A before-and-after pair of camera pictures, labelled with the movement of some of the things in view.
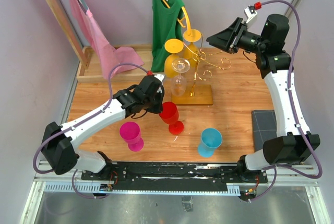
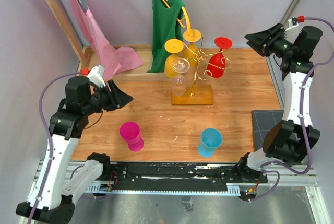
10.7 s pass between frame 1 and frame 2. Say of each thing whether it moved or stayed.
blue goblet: stayed
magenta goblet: stayed
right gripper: moved
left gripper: moved
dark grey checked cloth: stayed
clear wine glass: stayed
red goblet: moved
